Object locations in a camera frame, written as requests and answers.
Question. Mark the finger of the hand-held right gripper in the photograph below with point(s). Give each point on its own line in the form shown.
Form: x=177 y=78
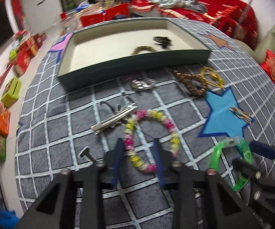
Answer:
x=264 y=149
x=243 y=165

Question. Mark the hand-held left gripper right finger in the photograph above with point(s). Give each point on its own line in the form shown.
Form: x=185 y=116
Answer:
x=158 y=162

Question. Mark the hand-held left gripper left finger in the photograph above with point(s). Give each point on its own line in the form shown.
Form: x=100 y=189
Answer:
x=118 y=162

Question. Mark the silver metal hair clip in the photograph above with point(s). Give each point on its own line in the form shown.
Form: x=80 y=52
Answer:
x=113 y=121

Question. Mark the silver rhinestone hair clip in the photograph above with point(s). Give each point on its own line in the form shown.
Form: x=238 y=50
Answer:
x=142 y=84

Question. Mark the yellow tassel pendant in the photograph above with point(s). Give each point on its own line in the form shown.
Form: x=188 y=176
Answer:
x=211 y=76

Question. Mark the green shallow cardboard box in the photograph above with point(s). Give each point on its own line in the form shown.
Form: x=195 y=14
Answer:
x=104 y=43

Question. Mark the grey checked tablecloth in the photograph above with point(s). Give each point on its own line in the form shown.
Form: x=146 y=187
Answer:
x=56 y=128

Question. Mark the beige sofa cushion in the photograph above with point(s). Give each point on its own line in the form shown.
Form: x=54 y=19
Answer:
x=273 y=38

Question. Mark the black hair claw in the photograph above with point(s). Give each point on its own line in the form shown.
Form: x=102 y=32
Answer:
x=162 y=41

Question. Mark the metal stand rod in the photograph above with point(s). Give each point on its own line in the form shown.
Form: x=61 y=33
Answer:
x=247 y=9

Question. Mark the red gift box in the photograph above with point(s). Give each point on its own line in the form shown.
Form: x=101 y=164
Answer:
x=24 y=57

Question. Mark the red sofa cover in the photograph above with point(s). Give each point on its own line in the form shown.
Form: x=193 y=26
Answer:
x=223 y=7

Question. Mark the red gift bag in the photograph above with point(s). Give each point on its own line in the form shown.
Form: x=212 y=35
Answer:
x=108 y=14

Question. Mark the white door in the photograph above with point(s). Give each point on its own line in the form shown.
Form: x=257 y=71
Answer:
x=40 y=4

